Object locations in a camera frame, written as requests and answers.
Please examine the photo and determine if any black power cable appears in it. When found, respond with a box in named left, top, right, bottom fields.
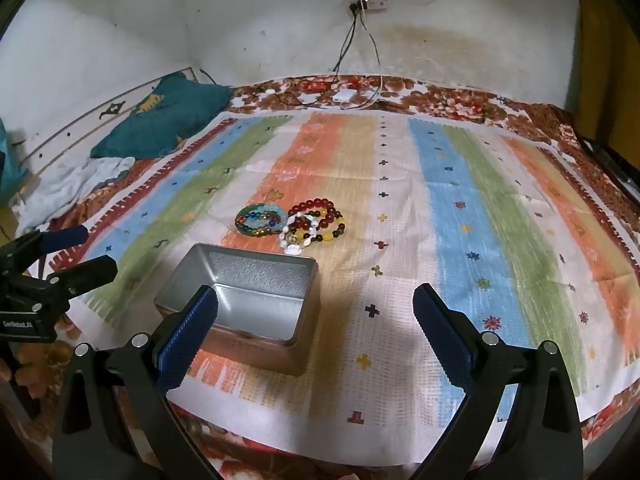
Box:
left=269, top=6, right=362, bottom=109

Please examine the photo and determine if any person's left hand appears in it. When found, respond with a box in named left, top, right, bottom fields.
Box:
left=0, top=360, right=12, bottom=384

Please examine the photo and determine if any striped colourful mat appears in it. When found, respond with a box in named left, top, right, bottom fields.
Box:
left=50, top=112, right=639, bottom=466

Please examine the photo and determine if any yellow wooden furniture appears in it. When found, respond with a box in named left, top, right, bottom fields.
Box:
left=575, top=0, right=639, bottom=167

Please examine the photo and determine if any white charger cable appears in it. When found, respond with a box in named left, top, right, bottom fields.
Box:
left=332, top=0, right=385, bottom=111

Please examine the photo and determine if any white bead bracelet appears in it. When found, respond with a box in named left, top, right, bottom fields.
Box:
left=278, top=210, right=321, bottom=256

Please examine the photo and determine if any silver metal tin box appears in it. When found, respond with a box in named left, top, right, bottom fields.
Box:
left=154, top=244, right=320, bottom=376

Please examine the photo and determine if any white crumpled cloth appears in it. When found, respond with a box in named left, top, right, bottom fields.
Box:
left=16, top=157, right=136, bottom=236

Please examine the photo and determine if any teal quilted pillow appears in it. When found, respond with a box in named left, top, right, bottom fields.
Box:
left=90, top=73, right=233, bottom=160

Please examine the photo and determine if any multicolour dark bead bracelet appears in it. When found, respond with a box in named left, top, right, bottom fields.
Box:
left=235, top=210, right=281, bottom=233

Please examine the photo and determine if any red bead bracelet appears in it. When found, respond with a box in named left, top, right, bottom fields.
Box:
left=286, top=197, right=343, bottom=231

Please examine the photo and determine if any teal plastic bag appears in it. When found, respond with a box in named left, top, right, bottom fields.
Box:
left=0, top=122, right=29, bottom=206

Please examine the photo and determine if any yellow black bead bracelet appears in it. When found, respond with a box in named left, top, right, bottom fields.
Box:
left=294, top=211, right=347, bottom=246

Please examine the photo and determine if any white power strip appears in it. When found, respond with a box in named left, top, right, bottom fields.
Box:
left=348, top=0, right=390, bottom=12

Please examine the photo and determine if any green jade bangle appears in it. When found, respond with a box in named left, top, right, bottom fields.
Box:
left=234, top=203, right=288, bottom=237

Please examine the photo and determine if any white charger adapter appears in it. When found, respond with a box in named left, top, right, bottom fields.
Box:
left=332, top=89, right=357, bottom=103

